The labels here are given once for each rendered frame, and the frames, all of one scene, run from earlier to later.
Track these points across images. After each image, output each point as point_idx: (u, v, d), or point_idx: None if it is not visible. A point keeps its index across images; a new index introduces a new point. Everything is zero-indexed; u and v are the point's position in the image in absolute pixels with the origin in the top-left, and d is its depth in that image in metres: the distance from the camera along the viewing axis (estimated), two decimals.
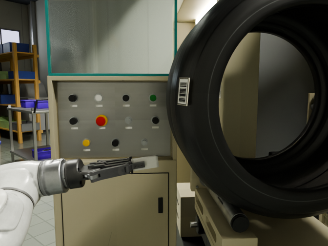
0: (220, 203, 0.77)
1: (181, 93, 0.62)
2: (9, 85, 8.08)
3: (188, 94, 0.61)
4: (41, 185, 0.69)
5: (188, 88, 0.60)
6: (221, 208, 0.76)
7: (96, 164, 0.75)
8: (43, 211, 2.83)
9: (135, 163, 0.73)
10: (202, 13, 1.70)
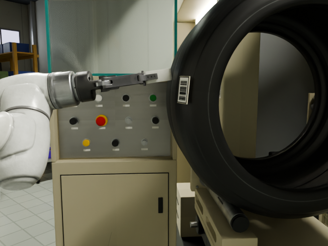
0: (220, 203, 0.77)
1: (182, 91, 0.62)
2: None
3: (188, 92, 0.61)
4: (51, 92, 0.66)
5: (188, 87, 0.60)
6: (221, 208, 0.76)
7: None
8: (43, 211, 2.83)
9: (148, 74, 0.70)
10: (202, 13, 1.70)
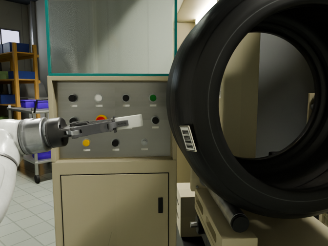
0: (221, 211, 0.77)
1: (187, 140, 0.64)
2: (9, 85, 8.08)
3: (193, 140, 0.62)
4: (21, 142, 0.67)
5: (191, 135, 0.62)
6: None
7: (79, 123, 0.73)
8: (43, 211, 2.83)
9: (118, 121, 0.71)
10: (202, 13, 1.70)
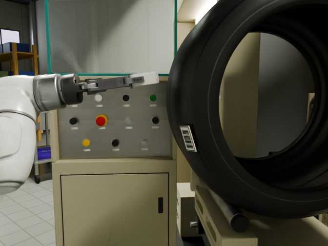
0: (221, 211, 0.77)
1: (187, 140, 0.64)
2: None
3: (193, 140, 0.62)
4: (36, 95, 0.66)
5: (191, 135, 0.62)
6: None
7: None
8: (43, 211, 2.83)
9: (134, 77, 0.70)
10: (202, 13, 1.70)
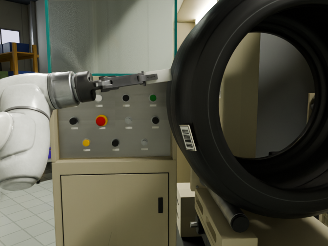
0: (221, 211, 0.77)
1: (187, 139, 0.64)
2: None
3: (193, 139, 0.62)
4: (51, 93, 0.66)
5: (191, 134, 0.62)
6: None
7: None
8: (43, 211, 2.83)
9: (148, 74, 0.70)
10: (202, 13, 1.70)
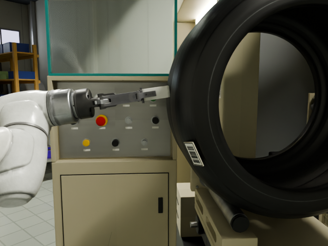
0: None
1: (193, 155, 0.64)
2: (9, 85, 8.08)
3: (199, 155, 0.63)
4: (50, 111, 0.67)
5: (196, 151, 0.62)
6: (223, 203, 0.76)
7: None
8: (43, 211, 2.83)
9: (146, 92, 0.71)
10: (202, 13, 1.70)
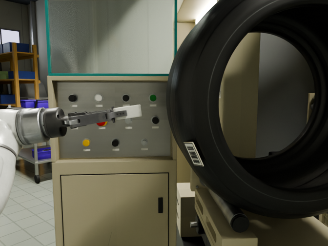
0: None
1: (193, 155, 0.64)
2: (9, 85, 8.08)
3: (199, 155, 0.63)
4: (19, 131, 0.67)
5: (196, 151, 0.62)
6: (223, 203, 0.76)
7: (77, 113, 0.73)
8: (43, 211, 2.83)
9: (117, 111, 0.71)
10: (202, 13, 1.70)
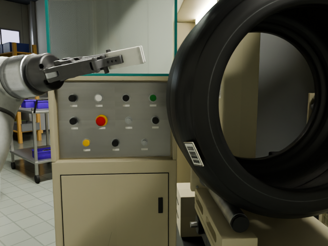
0: None
1: (193, 155, 0.64)
2: None
3: (199, 155, 0.63)
4: (4, 85, 0.57)
5: (196, 151, 0.62)
6: (223, 203, 0.76)
7: None
8: (43, 211, 2.83)
9: (108, 57, 0.51)
10: (202, 13, 1.70)
